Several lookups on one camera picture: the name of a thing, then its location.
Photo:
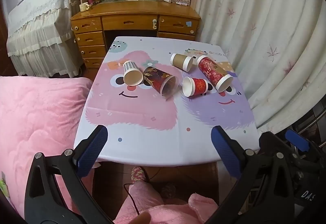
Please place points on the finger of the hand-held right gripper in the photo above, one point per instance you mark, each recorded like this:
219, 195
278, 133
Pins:
271, 141
296, 140

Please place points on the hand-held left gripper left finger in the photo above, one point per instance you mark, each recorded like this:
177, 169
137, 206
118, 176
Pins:
93, 147

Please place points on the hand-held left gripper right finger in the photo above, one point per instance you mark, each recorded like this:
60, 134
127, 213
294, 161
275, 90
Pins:
226, 152

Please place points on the small red paper cup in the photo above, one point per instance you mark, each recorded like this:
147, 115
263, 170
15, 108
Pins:
194, 87

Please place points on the tall red patterned paper cup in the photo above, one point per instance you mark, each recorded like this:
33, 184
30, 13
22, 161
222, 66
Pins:
215, 74

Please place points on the checked paper cup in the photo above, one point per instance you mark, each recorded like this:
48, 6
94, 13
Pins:
132, 73

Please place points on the dark red gold paper cup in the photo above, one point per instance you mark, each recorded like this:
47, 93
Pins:
160, 81

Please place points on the brown paper cup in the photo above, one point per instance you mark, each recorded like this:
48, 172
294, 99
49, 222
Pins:
181, 61

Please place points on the person's patterned sock foot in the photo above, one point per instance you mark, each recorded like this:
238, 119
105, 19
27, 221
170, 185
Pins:
137, 174

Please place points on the pink fluffy blanket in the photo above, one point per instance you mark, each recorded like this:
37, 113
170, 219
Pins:
35, 122

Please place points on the cartoon printed tablecloth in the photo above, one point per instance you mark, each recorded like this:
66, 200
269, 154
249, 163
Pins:
163, 122

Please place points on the person's pink pyjama legs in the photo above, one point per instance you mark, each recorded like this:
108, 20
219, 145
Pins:
158, 206

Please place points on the white flower print curtain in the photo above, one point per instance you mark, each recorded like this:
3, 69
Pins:
267, 35

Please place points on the white lace covered furniture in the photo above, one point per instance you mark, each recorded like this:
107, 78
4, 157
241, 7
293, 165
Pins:
38, 30

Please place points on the wooden desk with drawers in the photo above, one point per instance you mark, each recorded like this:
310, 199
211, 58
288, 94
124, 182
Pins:
132, 14

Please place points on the cream mug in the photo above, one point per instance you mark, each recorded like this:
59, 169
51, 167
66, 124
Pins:
84, 7

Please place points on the metal tube frame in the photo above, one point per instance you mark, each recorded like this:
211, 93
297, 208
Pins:
314, 118

